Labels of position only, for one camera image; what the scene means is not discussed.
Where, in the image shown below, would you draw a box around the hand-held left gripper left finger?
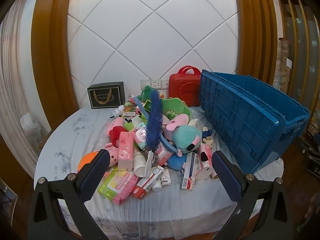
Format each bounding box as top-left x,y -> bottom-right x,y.
27,149 -> 110,240

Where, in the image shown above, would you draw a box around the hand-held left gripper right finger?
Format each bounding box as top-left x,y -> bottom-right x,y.
211,150 -> 300,240

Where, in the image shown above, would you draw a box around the pink pig plush orange dress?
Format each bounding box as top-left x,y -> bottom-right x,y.
78,142 -> 120,173

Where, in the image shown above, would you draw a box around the pink tissue pack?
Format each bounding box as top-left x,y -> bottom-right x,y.
117,131 -> 135,172

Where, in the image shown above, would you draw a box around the pink pig plush red dress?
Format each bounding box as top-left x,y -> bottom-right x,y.
107,119 -> 130,148

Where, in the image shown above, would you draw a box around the teal plush toy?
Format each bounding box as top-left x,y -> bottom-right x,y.
172,124 -> 202,153

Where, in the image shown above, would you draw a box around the blue plastic crate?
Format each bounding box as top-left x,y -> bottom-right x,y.
199,69 -> 310,175

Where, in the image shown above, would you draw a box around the pink green wet wipes pack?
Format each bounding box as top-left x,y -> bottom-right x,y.
97,169 -> 139,205

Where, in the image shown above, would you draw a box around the navy cream plush toy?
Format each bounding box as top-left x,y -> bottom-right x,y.
201,126 -> 215,150

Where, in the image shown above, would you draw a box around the white cup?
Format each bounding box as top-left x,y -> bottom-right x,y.
134,151 -> 148,178

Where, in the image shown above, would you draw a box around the blue plush toy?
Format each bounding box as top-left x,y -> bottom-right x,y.
167,152 -> 188,172

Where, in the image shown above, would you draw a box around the red white medicine box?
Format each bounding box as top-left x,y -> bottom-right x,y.
131,165 -> 165,200

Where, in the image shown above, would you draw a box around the white plastic tool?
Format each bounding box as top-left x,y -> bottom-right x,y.
144,151 -> 160,178

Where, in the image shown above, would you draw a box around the small white box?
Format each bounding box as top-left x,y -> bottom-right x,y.
160,169 -> 172,187

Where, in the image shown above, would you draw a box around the small green plush black eyes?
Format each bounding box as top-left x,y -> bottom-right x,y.
124,117 -> 137,132

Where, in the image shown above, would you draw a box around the white teal tissue pack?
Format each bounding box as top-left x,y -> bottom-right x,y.
134,124 -> 150,150

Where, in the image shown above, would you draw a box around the small white plush toy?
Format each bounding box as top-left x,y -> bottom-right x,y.
109,104 -> 125,119

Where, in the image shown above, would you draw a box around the pale pink plush toy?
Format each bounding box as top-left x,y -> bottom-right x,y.
161,114 -> 189,140

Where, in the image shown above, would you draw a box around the black gift box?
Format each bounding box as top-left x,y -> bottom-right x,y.
87,81 -> 125,109

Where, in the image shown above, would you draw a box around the clear plastic bag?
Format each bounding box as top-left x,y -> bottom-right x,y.
20,112 -> 42,140

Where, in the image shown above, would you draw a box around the blue feather duster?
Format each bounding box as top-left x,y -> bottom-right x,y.
146,90 -> 164,150

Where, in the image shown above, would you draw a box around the light green plush toy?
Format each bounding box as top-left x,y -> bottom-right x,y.
160,97 -> 192,120

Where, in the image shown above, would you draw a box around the dark green plush toy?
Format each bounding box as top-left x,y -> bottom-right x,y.
137,85 -> 157,103

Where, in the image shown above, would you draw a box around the red plastic carry case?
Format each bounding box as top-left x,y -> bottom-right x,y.
168,65 -> 202,107

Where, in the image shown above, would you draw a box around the pale curtain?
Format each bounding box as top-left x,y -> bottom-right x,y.
0,0 -> 38,178

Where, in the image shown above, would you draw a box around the rolled patterned mat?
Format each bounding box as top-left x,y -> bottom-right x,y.
277,37 -> 293,90

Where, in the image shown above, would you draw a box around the grey duck print cloth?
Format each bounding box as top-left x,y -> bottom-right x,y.
282,2 -> 320,105

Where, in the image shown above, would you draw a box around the wooden frame post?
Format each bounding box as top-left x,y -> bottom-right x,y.
30,0 -> 80,130
232,0 -> 285,90

